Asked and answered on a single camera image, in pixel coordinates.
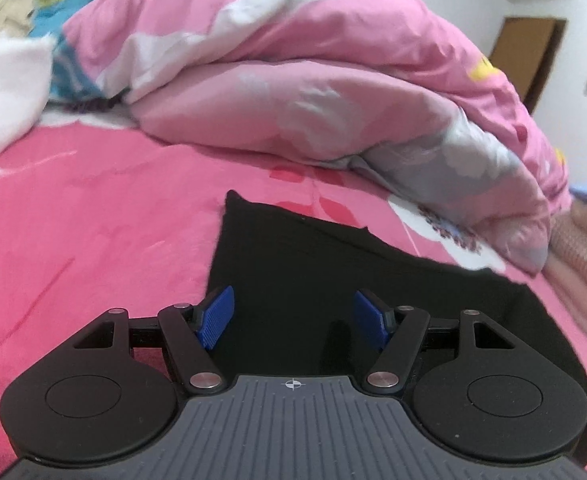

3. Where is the black t-shirt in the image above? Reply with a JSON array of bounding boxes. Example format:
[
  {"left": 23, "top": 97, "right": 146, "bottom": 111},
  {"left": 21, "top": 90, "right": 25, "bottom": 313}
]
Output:
[{"left": 206, "top": 190, "right": 587, "bottom": 378}]

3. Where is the pale pink folded cloth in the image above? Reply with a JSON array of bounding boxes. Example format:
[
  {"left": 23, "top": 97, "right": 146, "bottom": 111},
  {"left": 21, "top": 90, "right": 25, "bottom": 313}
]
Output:
[{"left": 542, "top": 259, "right": 587, "bottom": 347}]

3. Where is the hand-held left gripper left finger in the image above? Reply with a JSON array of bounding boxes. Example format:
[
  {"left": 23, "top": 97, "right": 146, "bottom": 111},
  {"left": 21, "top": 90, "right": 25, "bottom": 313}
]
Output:
[{"left": 73, "top": 285, "right": 236, "bottom": 396}]

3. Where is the pink and blue duvet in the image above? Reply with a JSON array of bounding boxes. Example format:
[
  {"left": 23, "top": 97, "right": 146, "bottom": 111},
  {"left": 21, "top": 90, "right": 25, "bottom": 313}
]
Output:
[{"left": 28, "top": 0, "right": 574, "bottom": 277}]

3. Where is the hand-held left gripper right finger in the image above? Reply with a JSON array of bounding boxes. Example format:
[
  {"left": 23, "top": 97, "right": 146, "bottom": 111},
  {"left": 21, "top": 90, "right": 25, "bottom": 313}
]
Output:
[{"left": 353, "top": 289, "right": 519, "bottom": 396}]

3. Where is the pink floral blanket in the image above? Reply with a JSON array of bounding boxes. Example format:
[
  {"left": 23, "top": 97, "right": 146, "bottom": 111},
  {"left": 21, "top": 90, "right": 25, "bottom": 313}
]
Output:
[{"left": 0, "top": 109, "right": 587, "bottom": 463}]

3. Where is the brown wooden door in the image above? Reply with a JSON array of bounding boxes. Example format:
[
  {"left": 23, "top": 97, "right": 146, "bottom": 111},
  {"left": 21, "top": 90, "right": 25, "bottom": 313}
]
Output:
[{"left": 488, "top": 17, "right": 569, "bottom": 117}]

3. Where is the pink checked knit sweater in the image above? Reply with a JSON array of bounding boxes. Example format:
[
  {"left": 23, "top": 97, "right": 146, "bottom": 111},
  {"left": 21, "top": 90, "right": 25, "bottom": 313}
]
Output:
[{"left": 548, "top": 217, "right": 587, "bottom": 307}]

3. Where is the white cloth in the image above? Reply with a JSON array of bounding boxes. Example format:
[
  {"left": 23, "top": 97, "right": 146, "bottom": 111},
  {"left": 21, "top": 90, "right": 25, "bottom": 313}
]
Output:
[{"left": 0, "top": 35, "right": 57, "bottom": 169}]

